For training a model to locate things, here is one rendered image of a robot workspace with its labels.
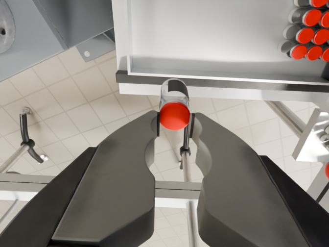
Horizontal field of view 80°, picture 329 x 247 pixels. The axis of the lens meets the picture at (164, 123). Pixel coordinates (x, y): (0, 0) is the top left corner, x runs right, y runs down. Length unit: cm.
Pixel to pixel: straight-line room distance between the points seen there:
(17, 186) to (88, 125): 57
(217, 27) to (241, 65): 8
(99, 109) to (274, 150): 138
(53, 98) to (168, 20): 131
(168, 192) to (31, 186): 75
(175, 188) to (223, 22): 95
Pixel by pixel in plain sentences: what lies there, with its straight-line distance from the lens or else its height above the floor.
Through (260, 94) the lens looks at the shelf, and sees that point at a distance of 42.
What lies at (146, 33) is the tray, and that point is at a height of 88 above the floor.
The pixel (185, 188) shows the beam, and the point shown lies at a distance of 117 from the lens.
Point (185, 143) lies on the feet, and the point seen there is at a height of 13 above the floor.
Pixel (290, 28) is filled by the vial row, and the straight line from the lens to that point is 39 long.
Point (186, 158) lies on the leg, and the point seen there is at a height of 21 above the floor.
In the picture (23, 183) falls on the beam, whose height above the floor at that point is 49.
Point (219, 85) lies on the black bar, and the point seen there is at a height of 90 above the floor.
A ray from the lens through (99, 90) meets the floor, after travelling 142.
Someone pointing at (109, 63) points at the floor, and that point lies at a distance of 133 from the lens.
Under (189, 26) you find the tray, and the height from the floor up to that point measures 88.
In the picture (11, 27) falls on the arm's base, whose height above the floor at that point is 80.
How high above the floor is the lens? 123
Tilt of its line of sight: 58 degrees down
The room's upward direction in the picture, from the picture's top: 177 degrees counter-clockwise
